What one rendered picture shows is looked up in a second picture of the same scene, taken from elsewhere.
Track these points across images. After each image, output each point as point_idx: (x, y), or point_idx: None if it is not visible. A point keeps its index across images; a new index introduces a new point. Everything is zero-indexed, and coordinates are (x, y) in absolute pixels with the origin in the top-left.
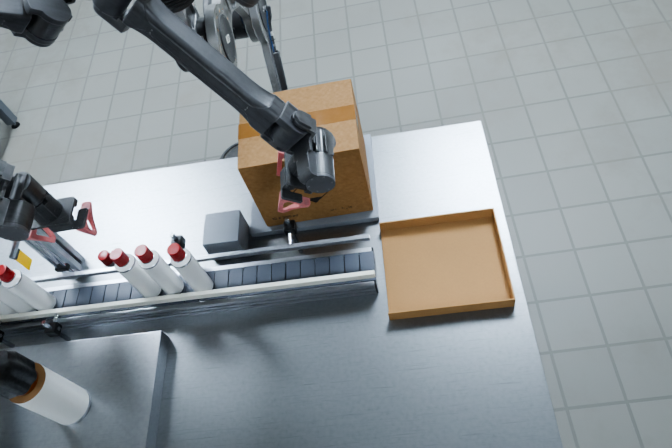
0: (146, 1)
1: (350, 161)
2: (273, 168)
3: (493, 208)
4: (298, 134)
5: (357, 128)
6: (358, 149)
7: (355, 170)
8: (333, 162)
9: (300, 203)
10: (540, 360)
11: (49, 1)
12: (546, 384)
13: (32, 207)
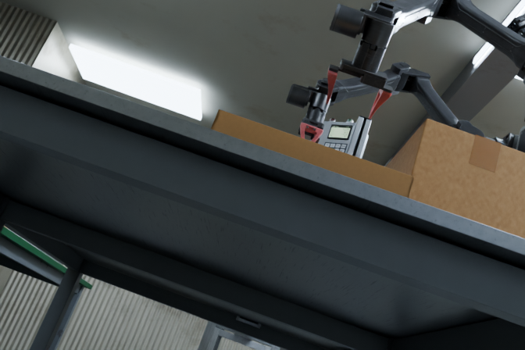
0: None
1: (416, 142)
2: (391, 163)
3: (412, 176)
4: (371, 5)
5: (466, 141)
6: (426, 119)
7: (412, 159)
8: (358, 16)
9: (328, 69)
10: (103, 91)
11: (474, 130)
12: (62, 77)
13: (306, 94)
